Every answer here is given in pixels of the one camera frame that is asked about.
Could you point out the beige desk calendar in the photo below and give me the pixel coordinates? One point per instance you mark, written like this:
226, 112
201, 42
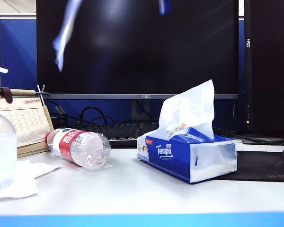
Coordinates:
26, 123

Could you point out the black HSD computer monitor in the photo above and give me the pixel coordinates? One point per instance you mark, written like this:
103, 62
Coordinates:
272, 71

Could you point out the clear alcohol pump bottle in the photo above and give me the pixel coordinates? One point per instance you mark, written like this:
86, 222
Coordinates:
2, 146

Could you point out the blue Tempo tissue pack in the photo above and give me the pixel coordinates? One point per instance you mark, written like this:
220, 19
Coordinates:
170, 163

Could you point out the clear water bottle red label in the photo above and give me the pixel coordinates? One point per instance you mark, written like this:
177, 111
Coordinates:
85, 149

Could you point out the black mechanical keyboard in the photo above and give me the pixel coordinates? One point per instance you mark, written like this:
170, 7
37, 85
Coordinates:
123, 132

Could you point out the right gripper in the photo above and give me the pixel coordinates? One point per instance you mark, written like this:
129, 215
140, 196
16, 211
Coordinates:
165, 6

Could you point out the black mouse pad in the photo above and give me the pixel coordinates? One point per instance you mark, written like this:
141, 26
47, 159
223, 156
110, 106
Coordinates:
262, 165

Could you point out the black AOC computer monitor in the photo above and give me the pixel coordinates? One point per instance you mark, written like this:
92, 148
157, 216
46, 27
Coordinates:
132, 59

